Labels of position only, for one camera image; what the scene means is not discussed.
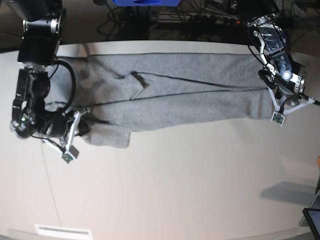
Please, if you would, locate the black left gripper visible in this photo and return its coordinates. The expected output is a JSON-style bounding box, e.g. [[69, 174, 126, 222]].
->
[[274, 85, 301, 107]]

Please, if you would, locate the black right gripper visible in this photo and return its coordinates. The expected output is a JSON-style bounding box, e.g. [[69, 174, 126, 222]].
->
[[31, 112, 90, 138]]

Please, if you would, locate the grey T-shirt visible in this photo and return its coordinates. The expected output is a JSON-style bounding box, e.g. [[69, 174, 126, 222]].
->
[[43, 52, 276, 150]]

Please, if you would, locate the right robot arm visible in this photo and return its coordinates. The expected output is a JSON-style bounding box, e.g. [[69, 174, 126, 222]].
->
[[5, 0, 76, 139]]

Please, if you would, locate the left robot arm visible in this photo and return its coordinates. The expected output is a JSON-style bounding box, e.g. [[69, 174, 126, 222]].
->
[[235, 0, 306, 107]]

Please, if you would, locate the white label strip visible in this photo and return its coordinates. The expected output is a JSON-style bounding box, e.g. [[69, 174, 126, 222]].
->
[[34, 224, 93, 239]]

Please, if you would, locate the black tablet with stand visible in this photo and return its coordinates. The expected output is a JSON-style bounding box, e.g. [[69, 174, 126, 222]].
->
[[298, 180, 320, 240]]

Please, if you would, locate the black power strip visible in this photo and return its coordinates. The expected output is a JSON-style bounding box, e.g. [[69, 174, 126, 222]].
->
[[158, 12, 246, 27]]

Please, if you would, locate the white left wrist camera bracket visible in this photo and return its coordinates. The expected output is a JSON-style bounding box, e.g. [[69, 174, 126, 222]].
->
[[268, 87, 320, 127]]

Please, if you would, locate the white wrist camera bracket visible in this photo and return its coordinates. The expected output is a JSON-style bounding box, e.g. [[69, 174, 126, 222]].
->
[[268, 87, 320, 127], [41, 108, 90, 164]]

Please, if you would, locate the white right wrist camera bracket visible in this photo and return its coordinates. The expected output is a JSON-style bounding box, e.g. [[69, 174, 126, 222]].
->
[[41, 108, 90, 164]]

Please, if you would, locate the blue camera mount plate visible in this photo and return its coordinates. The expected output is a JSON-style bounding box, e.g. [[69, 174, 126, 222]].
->
[[112, 0, 181, 7]]

